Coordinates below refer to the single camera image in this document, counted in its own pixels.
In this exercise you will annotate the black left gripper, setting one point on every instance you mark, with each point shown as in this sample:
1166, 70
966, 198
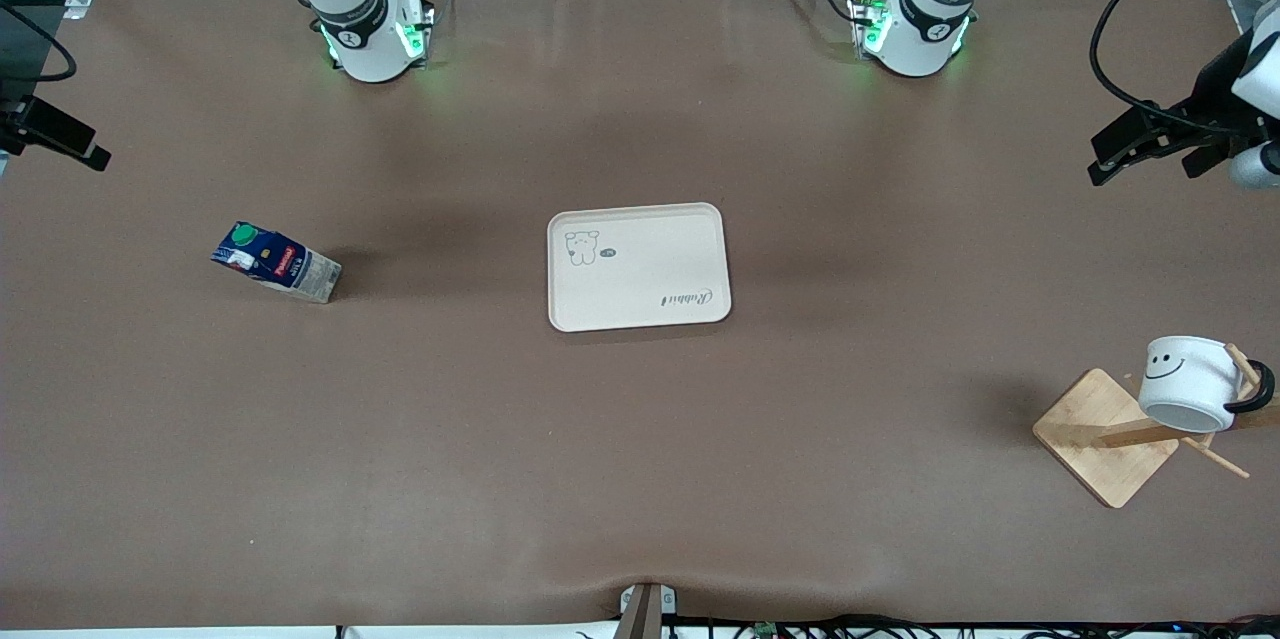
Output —
1212, 87

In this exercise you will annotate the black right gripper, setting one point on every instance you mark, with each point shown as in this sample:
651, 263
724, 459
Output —
22, 120

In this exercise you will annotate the blue milk carton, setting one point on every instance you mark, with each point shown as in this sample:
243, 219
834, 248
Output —
290, 269

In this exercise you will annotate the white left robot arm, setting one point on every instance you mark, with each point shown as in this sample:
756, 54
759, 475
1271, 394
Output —
920, 29

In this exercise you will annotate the wooden mug tree rack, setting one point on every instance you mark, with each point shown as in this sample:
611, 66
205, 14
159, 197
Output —
1100, 439

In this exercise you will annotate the white tray with rabbit print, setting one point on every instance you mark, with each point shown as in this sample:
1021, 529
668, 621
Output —
640, 269

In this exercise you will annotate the small green connector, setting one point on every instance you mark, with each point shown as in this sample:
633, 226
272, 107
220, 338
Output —
767, 630

